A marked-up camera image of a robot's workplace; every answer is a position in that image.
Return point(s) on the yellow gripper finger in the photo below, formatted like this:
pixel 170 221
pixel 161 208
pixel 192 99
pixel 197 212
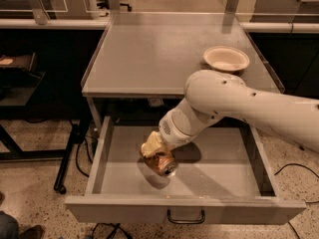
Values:
pixel 154 141

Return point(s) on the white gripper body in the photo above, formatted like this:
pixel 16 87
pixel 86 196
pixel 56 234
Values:
pixel 169 132

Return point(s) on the orange soda can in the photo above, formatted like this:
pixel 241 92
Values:
pixel 162 162

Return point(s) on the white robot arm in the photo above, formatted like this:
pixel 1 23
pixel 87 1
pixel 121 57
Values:
pixel 210 96

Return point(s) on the grey open drawer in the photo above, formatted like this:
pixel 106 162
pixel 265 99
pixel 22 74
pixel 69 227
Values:
pixel 225 172

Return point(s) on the grey cabinet table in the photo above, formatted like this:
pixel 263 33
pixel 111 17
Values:
pixel 150 55

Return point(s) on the white paper bowl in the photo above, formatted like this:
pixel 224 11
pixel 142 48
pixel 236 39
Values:
pixel 226 59

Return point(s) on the brown shoe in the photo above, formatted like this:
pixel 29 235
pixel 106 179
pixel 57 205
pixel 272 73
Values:
pixel 35 232

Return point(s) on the blue jeans leg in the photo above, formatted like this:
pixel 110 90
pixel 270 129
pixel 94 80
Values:
pixel 9 228

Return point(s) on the black drawer handle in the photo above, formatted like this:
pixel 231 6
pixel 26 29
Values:
pixel 185 217

